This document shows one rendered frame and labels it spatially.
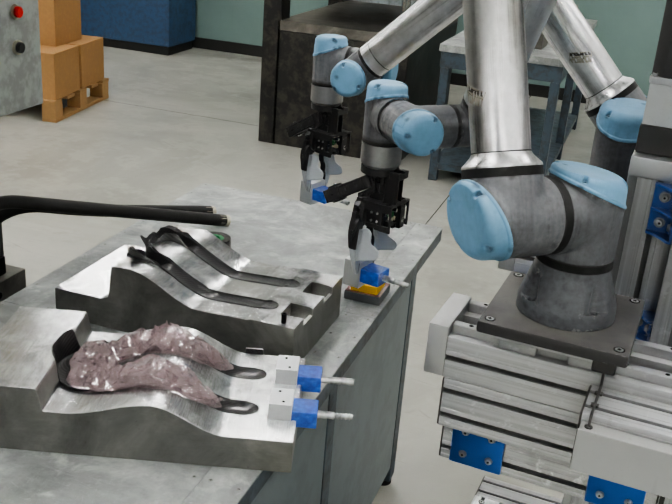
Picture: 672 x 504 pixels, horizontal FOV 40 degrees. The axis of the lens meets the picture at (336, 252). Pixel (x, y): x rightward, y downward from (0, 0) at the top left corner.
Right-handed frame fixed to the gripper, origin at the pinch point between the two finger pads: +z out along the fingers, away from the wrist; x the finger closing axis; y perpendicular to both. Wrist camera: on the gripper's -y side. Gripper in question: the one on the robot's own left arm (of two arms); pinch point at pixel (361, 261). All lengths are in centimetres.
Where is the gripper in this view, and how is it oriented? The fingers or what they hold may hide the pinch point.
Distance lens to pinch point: 178.6
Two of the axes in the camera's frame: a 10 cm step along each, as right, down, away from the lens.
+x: 5.4, -2.8, 7.9
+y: 8.4, 2.6, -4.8
